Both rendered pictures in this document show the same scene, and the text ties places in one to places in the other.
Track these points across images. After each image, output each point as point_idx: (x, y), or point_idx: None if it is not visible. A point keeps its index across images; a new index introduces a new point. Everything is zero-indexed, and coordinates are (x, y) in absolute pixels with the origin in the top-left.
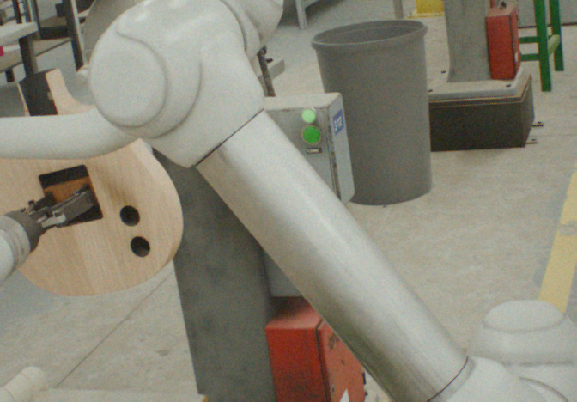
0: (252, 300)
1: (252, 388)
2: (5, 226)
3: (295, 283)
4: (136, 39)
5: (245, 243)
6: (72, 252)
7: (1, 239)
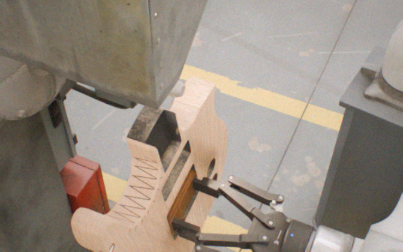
0: (58, 190)
1: (66, 244)
2: (337, 233)
3: None
4: None
5: (49, 156)
6: (182, 244)
7: (360, 239)
